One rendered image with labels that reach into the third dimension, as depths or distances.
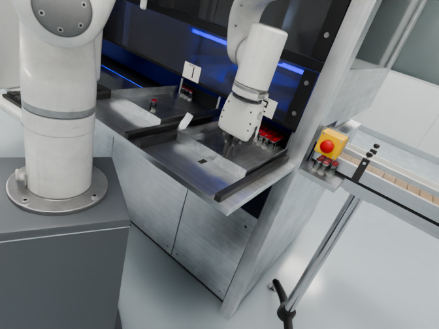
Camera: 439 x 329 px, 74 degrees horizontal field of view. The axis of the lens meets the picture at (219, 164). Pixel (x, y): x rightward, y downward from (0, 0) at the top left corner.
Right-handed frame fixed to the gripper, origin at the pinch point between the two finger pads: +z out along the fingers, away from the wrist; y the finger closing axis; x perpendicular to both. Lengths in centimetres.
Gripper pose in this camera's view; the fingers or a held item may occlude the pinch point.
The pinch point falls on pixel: (229, 151)
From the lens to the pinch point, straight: 78.5
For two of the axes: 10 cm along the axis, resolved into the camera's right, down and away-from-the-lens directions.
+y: -7.7, -4.8, 4.2
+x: -5.8, 2.4, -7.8
